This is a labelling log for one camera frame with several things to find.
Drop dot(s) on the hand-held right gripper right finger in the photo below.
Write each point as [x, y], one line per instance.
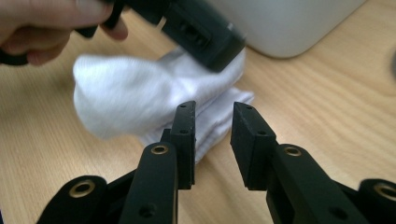
[280, 168]

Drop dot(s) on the white divided storage box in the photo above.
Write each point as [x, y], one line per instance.
[286, 25]

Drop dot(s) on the white sock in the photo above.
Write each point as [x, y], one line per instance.
[140, 96]

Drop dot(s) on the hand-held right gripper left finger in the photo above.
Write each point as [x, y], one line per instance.
[165, 161]

